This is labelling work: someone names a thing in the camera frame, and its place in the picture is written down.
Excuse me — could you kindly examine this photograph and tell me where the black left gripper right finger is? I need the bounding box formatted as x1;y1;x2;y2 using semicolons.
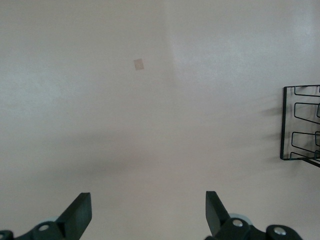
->
204;190;253;240

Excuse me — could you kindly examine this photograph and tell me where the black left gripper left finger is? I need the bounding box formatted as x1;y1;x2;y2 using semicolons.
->
14;191;93;240

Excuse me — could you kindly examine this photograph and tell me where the black wire cup holder rack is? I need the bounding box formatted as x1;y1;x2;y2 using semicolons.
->
279;84;320;168

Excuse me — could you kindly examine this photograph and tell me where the small brown tape square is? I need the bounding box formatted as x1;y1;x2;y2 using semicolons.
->
133;58;146;72

